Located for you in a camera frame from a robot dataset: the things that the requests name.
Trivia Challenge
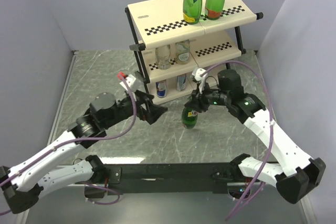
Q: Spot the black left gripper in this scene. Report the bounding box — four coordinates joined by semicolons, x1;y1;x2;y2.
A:
103;89;168;129

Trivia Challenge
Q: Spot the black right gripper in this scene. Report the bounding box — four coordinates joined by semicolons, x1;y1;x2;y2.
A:
184;80;230;113

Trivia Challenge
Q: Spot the energy drink can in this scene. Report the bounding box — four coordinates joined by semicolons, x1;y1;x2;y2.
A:
155;80;167;98
176;74;187;91

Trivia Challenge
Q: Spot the clear Chang soda water bottle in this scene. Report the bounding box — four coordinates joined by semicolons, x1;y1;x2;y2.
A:
155;45;171;70

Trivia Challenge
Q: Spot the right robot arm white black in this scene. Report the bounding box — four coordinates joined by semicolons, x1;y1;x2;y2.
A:
185;68;326;204

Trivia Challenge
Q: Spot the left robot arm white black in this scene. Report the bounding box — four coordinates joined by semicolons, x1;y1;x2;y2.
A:
1;90;167;214

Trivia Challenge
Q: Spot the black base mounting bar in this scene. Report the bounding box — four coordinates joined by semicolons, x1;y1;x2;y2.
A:
94;163;251;195

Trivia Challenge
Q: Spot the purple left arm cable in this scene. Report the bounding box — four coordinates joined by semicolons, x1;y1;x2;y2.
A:
0;77;138;214

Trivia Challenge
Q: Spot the beige two-tier shelf black frame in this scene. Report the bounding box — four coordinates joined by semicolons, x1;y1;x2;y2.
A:
125;0;264;104

